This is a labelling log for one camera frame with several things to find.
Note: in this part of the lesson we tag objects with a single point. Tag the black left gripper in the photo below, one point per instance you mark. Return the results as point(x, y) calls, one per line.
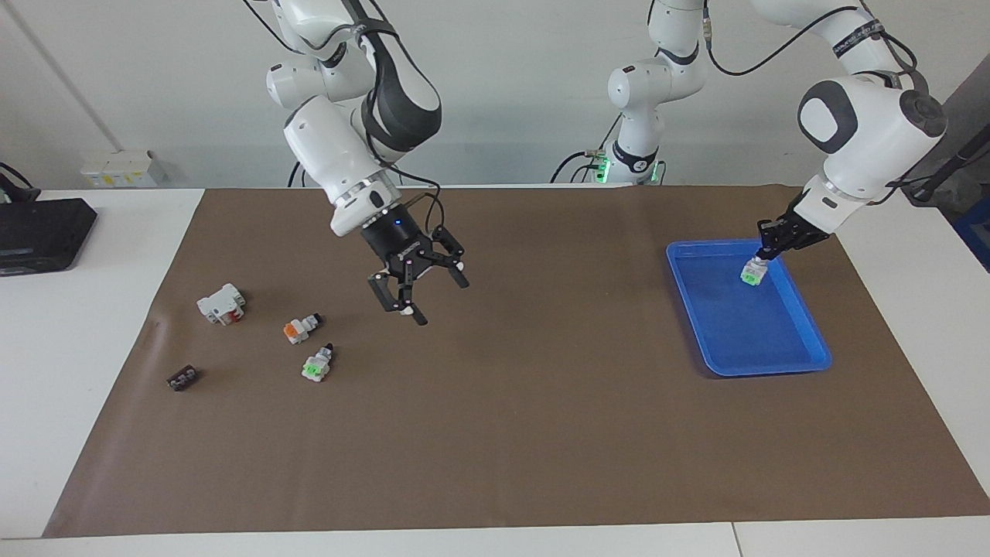
point(797, 228)

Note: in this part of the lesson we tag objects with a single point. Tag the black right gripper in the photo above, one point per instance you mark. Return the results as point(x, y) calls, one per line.
point(394, 240)

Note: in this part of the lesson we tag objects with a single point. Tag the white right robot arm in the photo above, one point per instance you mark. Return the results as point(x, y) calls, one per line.
point(332, 147)

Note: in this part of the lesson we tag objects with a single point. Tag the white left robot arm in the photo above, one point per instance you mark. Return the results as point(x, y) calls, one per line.
point(866, 131)

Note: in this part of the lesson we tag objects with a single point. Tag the blue plastic tray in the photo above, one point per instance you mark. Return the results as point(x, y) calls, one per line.
point(742, 333)

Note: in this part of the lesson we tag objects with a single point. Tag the brown table mat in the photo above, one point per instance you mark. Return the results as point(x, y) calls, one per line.
point(495, 425)

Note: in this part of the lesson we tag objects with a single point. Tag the blue crate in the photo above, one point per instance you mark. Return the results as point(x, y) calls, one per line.
point(976, 232)

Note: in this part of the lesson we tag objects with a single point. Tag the white circuit breaker red lever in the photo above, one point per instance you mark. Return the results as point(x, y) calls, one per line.
point(220, 303)

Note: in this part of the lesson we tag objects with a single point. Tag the black tripod stand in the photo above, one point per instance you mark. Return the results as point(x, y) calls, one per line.
point(959, 155)

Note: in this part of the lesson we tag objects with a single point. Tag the small black terminal block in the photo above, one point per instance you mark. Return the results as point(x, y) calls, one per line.
point(183, 378)

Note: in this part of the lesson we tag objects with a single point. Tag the black electronics box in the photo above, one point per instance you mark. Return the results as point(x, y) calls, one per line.
point(39, 232)

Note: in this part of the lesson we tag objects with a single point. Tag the white selector switch orange block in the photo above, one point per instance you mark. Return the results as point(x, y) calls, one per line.
point(298, 330)

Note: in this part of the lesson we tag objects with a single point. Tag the white selector switch green block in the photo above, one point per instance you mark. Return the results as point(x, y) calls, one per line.
point(315, 365)

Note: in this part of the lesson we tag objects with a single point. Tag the white wall socket box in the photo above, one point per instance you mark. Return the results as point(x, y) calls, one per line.
point(124, 169)

